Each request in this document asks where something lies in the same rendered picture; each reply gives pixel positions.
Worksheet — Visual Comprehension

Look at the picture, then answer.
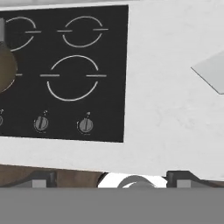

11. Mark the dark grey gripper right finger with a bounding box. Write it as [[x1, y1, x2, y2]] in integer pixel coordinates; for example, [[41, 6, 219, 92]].
[[165, 170, 221, 189]]

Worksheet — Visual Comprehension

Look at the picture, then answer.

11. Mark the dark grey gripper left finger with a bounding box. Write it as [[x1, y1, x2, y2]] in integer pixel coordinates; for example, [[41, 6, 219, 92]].
[[0, 170, 58, 189]]

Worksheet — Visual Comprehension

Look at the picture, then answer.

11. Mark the brown wooden cupboard front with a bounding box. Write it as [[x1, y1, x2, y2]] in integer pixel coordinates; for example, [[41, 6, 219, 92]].
[[0, 164, 109, 189]]

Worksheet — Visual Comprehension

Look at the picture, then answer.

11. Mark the grey hob knob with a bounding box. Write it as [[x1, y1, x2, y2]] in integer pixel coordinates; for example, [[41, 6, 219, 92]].
[[32, 115, 50, 133], [76, 116, 95, 135]]

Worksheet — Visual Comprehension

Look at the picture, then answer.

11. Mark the black hob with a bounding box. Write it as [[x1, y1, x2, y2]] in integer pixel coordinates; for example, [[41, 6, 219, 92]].
[[0, 3, 130, 144]]

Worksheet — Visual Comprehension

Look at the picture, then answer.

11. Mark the pale grey flat board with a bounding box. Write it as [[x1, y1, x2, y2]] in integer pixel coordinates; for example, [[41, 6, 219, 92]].
[[190, 51, 224, 95]]

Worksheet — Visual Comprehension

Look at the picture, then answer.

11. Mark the white round object, grey ring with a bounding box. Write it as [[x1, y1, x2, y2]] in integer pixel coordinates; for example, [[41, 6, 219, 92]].
[[97, 171, 168, 189]]

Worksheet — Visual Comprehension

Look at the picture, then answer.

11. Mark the olive pot with grey handle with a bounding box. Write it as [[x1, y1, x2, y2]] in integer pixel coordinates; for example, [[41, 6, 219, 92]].
[[0, 17, 18, 95]]

